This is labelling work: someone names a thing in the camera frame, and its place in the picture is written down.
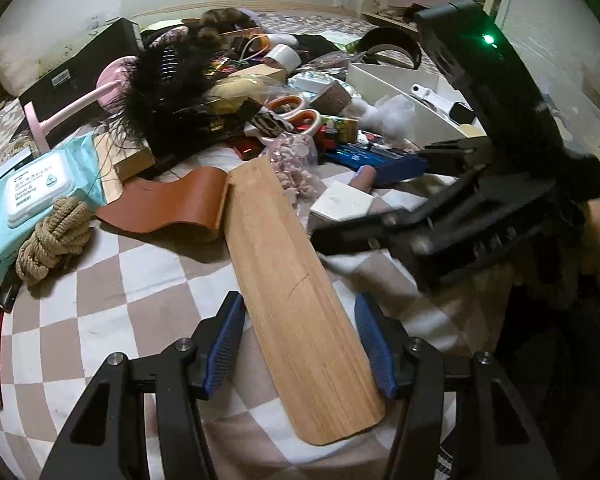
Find white tape roll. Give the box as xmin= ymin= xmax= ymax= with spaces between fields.
xmin=264 ymin=43 xmax=304 ymax=74

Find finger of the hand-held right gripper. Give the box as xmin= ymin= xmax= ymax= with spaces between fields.
xmin=310 ymin=180 xmax=481 ymax=261
xmin=420 ymin=136 xmax=498 ymax=178

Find white fluffy pillow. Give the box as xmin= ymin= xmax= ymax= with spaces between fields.
xmin=0 ymin=34 xmax=37 ymax=97

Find zebra striped hair clip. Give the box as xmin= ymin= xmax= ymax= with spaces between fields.
xmin=249 ymin=111 xmax=294 ymax=137

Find smartwatch with white strap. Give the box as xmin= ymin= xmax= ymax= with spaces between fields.
xmin=411 ymin=83 xmax=477 ymax=127

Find black white sun visor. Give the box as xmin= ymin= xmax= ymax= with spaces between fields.
xmin=354 ymin=26 xmax=424 ymax=69

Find yellow sponge in clear bag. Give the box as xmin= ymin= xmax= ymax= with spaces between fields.
xmin=206 ymin=73 xmax=274 ymax=117

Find long bamboo board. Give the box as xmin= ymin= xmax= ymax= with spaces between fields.
xmin=226 ymin=159 xmax=387 ymax=447

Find beige rope coil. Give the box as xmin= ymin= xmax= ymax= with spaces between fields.
xmin=14 ymin=196 xmax=92 ymax=287

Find black feather duster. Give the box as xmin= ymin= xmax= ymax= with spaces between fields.
xmin=111 ymin=24 xmax=237 ymax=157

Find white orange scissors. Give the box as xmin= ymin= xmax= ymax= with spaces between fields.
xmin=256 ymin=94 xmax=324 ymax=144

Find white mesh bath pouf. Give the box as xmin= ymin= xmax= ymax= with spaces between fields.
xmin=349 ymin=94 xmax=422 ymax=137

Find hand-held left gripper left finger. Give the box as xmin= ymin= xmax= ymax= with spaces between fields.
xmin=40 ymin=290 xmax=246 ymax=480

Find teal wet wipes pack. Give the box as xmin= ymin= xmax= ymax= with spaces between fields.
xmin=0 ymin=131 xmax=107 ymax=282

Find black cloth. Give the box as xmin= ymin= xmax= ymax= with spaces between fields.
xmin=289 ymin=33 xmax=342 ymax=57

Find brown plush toy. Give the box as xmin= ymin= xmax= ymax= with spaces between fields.
xmin=199 ymin=6 xmax=259 ymax=47

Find white cardboard box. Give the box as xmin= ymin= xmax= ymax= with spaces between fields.
xmin=346 ymin=61 xmax=487 ymax=144

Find brown leather wallet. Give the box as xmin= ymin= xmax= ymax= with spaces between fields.
xmin=94 ymin=166 xmax=230 ymax=244

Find white charger block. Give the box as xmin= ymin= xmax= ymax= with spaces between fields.
xmin=308 ymin=181 xmax=377 ymax=234

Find green tissue pack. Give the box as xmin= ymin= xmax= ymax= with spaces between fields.
xmin=324 ymin=29 xmax=367 ymax=49

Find blue foil packet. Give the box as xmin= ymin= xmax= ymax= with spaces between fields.
xmin=329 ymin=141 xmax=429 ymax=187

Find red lighter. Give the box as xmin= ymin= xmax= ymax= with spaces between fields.
xmin=231 ymin=136 xmax=267 ymax=162

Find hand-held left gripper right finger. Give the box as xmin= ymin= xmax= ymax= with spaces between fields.
xmin=354 ymin=292 xmax=561 ymax=480

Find checkered bed sheet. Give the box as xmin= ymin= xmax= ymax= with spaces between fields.
xmin=0 ymin=10 xmax=531 ymax=480

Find pink hand mirror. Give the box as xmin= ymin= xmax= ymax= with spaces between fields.
xmin=21 ymin=56 xmax=142 ymax=154

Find thick wooden block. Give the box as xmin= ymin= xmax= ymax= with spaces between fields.
xmin=93 ymin=131 xmax=157 ymax=197

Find green yellow small box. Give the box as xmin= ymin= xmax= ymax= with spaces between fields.
xmin=321 ymin=114 xmax=362 ymax=144

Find black cardboard box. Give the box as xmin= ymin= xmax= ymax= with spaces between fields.
xmin=18 ymin=16 xmax=147 ymax=132

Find bag of pink beads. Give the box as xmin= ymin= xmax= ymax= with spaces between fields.
xmin=264 ymin=131 xmax=332 ymax=207

